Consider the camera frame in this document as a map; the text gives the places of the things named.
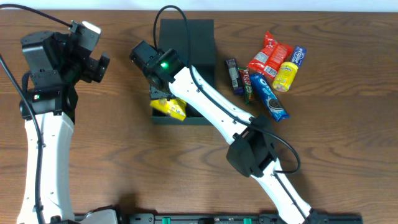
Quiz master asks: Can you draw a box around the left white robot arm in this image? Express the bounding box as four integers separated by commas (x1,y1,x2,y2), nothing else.
17,26,110,223

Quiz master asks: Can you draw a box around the red snack bag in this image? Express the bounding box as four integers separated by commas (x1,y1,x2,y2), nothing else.
247,31,293,80

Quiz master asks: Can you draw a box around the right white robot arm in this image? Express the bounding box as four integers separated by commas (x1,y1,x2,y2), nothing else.
129,41,312,223

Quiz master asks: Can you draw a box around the dark purple chocolate bar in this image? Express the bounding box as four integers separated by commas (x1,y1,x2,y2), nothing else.
225,58,244,95

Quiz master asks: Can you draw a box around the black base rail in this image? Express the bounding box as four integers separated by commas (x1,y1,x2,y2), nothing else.
119,211,363,224

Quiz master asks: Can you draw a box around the red KitKat bar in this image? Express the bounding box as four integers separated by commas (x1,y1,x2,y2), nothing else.
238,67,254,104

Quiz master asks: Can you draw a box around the yellow snack bag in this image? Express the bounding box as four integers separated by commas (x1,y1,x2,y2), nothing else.
150,98,187,121

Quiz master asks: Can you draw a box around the yellow plastic jar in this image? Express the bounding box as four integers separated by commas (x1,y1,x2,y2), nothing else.
272,62,299,92

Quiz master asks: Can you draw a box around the blue Oreo cookie pack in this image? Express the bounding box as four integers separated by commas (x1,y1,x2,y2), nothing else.
249,73,290,122

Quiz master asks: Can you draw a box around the blue gum packet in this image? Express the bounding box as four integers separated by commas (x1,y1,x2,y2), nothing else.
290,45,307,68

